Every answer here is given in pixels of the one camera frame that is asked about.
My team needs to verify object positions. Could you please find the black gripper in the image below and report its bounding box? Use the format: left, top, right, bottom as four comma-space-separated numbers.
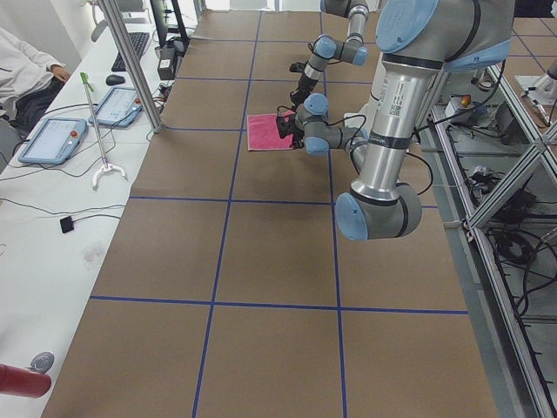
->
285, 112, 305, 146
290, 87, 312, 105

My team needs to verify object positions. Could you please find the pink square towel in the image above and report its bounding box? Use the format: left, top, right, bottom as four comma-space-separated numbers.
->
247, 114, 292, 152

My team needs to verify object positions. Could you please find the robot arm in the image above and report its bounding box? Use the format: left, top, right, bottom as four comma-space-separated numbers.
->
276, 1, 515, 240
290, 0, 369, 110

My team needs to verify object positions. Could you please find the black power adapter box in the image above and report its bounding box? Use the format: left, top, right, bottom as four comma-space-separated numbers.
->
158, 46, 177, 81

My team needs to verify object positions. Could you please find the far teach pendant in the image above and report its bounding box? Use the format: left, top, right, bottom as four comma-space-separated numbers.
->
95, 86, 143, 128

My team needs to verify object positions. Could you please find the teach pendant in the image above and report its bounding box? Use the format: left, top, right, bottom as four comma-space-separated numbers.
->
18, 118, 88, 165
95, 86, 143, 128

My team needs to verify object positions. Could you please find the black keyboard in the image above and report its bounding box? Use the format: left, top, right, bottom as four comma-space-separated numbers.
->
111, 31, 151, 73

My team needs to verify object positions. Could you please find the black computer mouse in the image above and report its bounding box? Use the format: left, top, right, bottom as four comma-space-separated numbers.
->
105, 74, 125, 86

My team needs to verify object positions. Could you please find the white reacher grabber stick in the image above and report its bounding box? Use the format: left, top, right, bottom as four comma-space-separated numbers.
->
79, 71, 127, 191

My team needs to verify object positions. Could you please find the near teach pendant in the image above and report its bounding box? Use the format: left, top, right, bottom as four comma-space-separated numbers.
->
18, 118, 88, 165

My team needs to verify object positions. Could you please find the small black square pad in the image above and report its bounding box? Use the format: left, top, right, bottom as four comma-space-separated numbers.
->
59, 215, 75, 234

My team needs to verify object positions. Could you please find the seated person white shirt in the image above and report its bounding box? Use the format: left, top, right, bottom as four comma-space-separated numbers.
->
1, 29, 70, 132

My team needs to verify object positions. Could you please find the round metal lid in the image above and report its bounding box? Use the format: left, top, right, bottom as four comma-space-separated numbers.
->
29, 351, 55, 374

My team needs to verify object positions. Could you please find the red bottle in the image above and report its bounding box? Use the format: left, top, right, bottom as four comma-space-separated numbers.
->
0, 364, 51, 398

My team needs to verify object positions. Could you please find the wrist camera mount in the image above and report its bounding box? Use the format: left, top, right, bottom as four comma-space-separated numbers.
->
275, 106, 296, 139
289, 62, 306, 73

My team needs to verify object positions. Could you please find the aluminium frame post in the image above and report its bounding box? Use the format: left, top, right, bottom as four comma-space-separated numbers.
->
97, 0, 162, 133

